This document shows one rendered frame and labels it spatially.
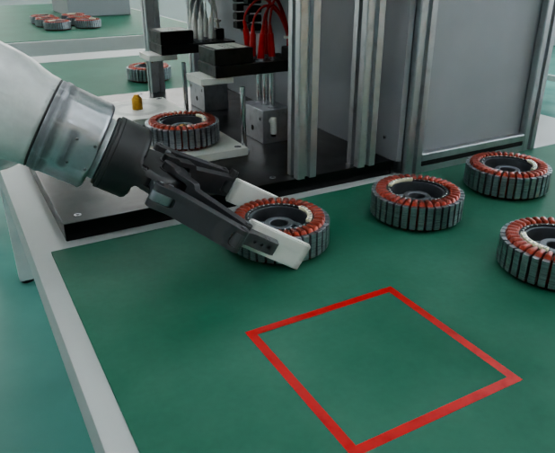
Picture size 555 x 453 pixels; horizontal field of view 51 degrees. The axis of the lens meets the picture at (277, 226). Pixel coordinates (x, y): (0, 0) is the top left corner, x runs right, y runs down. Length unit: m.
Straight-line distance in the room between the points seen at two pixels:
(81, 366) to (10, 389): 1.26
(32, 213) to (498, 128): 0.71
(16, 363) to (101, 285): 1.25
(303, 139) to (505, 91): 0.37
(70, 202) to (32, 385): 1.04
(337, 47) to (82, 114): 0.51
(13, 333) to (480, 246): 1.56
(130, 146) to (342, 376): 0.29
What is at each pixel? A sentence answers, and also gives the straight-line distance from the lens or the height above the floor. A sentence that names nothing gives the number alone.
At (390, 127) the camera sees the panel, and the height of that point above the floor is 0.82.
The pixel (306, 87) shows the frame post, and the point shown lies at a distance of 0.78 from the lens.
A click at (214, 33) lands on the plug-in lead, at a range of 1.20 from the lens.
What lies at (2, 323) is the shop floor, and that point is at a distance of 2.05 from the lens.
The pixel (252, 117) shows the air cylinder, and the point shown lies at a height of 0.81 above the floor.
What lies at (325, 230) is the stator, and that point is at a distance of 0.63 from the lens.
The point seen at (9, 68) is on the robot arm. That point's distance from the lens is 0.58.
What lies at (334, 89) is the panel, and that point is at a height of 0.85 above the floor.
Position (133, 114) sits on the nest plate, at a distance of 1.12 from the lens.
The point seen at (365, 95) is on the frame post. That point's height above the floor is 0.87.
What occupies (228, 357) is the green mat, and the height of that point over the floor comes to 0.75.
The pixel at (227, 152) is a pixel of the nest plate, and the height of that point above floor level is 0.78.
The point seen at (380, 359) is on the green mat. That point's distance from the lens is 0.49.
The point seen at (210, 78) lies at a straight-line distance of 0.90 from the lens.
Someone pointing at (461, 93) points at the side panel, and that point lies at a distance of 0.94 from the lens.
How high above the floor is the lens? 1.05
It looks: 25 degrees down
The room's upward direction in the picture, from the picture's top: straight up
